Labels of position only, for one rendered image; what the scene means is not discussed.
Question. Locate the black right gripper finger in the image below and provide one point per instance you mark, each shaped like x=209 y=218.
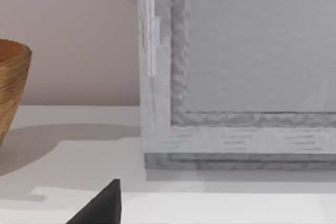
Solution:
x=105 y=207

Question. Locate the brown woven basket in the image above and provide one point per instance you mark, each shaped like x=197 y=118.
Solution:
x=12 y=82

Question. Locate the grey cabinet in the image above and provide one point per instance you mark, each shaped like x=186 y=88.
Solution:
x=236 y=77

